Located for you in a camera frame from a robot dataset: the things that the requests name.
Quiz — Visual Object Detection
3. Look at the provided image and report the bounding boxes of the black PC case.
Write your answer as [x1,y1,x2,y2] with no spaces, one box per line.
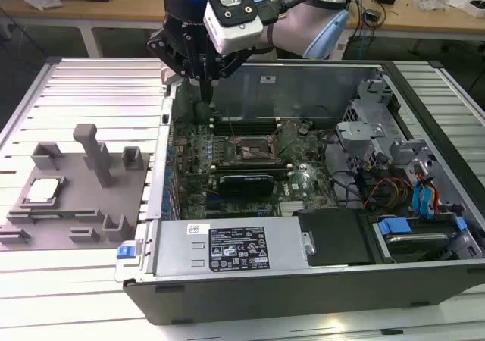
[113,58,485,326]

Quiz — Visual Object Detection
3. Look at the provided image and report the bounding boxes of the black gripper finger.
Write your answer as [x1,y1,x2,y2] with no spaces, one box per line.
[146,30,208,100]
[206,47,251,101]

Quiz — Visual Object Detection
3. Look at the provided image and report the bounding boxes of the blue flat data wire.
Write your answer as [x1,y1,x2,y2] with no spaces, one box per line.
[411,177,427,221]
[424,180,443,221]

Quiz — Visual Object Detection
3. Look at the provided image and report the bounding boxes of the white flat box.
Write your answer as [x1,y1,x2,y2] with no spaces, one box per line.
[446,0,485,18]

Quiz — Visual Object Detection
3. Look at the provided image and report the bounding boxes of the green motherboard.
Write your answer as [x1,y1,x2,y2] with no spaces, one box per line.
[172,119,338,221]

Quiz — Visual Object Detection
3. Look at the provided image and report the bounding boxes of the black plastic bay cover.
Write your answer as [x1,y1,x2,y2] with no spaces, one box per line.
[293,208,374,266]

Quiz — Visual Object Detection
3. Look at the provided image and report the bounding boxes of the grey power supply unit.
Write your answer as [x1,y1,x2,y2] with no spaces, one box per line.
[154,218,311,277]

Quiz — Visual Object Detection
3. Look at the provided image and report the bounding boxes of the metal socket cover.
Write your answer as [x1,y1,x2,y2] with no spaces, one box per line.
[269,122,301,157]

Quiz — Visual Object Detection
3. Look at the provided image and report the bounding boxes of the black graphics card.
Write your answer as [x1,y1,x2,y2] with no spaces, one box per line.
[217,172,276,199]

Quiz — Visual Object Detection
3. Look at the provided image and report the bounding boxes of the black cable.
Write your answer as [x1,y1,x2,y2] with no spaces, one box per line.
[354,168,368,209]

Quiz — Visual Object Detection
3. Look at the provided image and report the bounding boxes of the grey parts rack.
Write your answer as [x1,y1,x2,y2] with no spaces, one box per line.
[0,123,152,252]

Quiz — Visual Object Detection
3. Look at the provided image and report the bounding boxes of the green RAM stick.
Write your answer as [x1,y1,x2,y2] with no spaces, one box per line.
[28,210,83,220]

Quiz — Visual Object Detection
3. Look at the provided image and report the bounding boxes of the silver CPU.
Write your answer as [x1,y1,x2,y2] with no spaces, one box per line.
[23,177,64,205]

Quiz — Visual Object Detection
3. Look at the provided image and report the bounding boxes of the red yellow power wires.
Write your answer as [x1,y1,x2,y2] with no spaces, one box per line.
[363,177,416,210]

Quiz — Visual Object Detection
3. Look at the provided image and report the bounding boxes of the grey metal drive cage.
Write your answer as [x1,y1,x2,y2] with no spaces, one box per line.
[335,77,446,215]

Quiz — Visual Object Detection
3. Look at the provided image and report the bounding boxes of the small silver heatsink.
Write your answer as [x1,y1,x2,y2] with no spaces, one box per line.
[279,200,305,216]

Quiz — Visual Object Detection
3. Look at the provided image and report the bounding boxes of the hard disk in blue carrier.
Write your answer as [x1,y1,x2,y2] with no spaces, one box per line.
[373,214,468,264]

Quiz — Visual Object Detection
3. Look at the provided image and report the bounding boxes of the wooden desk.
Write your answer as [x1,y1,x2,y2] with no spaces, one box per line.
[0,0,485,60]

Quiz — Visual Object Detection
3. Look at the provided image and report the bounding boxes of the CPU socket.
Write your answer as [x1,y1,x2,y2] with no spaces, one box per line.
[234,135,282,162]

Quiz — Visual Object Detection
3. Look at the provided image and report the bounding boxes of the blue case latch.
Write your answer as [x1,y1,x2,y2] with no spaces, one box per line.
[116,243,137,261]

